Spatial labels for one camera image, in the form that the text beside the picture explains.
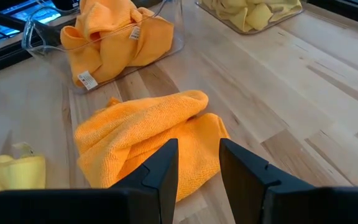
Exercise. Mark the clear plastic basket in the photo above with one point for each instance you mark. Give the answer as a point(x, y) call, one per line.
point(228, 28)
point(42, 49)

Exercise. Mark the yellow microfiber towel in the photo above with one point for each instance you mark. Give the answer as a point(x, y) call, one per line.
point(14, 174)
point(247, 17)
point(286, 7)

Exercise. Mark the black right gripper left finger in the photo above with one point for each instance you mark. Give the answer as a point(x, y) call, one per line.
point(148, 193)

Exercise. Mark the orange microfiber towel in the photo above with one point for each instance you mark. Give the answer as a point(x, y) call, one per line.
point(104, 15)
point(117, 59)
point(129, 130)

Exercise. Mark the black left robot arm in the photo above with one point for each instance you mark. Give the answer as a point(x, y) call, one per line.
point(65, 3)

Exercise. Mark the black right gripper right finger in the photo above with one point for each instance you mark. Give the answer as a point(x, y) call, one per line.
point(259, 193)

